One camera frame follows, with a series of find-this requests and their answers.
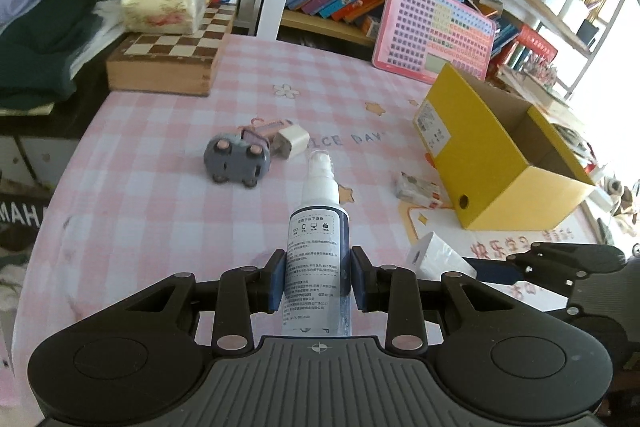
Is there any floral tissue pack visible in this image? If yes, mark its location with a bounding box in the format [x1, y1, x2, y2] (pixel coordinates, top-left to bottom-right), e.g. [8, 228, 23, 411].
[120, 0, 207, 35]

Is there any white charger plug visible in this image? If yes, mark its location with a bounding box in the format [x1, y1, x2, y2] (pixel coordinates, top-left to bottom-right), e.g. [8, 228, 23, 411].
[272, 124, 310, 159]

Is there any pink utility knife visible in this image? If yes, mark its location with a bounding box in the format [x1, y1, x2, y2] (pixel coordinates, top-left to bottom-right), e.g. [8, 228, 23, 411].
[239, 117, 293, 148]

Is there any white blue spray bottle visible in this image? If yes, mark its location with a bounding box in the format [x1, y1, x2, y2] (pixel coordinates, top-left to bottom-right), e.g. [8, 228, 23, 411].
[282, 150, 352, 337]

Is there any yellow cardboard box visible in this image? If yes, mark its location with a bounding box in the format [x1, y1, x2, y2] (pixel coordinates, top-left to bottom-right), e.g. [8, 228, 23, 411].
[413, 65, 596, 231]

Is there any dark green clothes pile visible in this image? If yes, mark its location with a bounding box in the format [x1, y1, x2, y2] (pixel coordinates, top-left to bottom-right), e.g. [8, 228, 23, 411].
[1, 0, 110, 110]

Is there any wooden chess board box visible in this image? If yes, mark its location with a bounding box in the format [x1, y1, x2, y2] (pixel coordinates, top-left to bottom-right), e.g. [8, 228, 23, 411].
[106, 4, 236, 96]

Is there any white small box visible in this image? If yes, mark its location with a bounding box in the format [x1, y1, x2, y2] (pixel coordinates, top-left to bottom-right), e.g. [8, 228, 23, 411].
[407, 232, 477, 282]

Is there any pink toy keyboard tablet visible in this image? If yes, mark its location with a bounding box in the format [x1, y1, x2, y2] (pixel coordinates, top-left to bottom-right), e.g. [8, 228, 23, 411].
[372, 0, 497, 83]

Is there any grey toy car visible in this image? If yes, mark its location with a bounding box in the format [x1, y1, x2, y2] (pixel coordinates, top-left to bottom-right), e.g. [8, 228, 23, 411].
[203, 129, 271, 188]

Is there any pink plaid tablecloth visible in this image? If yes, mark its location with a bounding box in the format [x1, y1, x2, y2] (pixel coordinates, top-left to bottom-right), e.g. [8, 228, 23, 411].
[12, 33, 601, 423]

